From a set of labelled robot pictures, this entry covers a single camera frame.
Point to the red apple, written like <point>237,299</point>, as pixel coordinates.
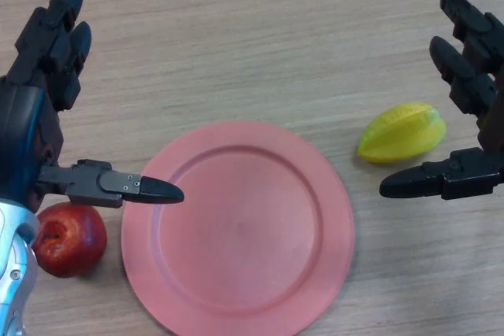
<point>73,241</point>

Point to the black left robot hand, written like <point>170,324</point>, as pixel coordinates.
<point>35,76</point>

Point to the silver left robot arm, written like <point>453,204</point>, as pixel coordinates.
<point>15,265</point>

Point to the yellow starfruit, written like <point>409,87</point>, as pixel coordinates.
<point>401,135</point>

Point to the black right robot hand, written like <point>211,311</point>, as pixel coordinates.
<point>472,76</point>

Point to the pink round plate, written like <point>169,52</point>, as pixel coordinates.
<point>236,233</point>

